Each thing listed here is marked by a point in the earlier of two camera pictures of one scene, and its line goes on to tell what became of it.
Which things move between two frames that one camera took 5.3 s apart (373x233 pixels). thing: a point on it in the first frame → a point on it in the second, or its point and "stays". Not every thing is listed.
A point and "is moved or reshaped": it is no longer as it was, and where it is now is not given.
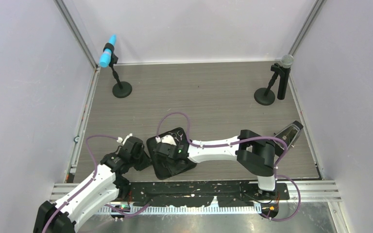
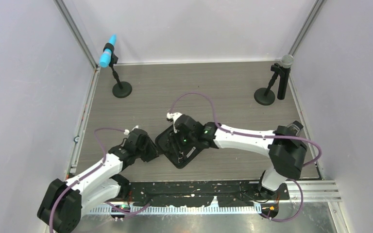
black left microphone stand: x=121 y=89 stays
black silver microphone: x=287 y=61 stays
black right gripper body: x=171 y=163 → x=186 y=139
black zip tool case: x=169 y=153 is moved or reshaped
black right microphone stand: x=264 y=97 stays
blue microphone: x=105 y=57 stays
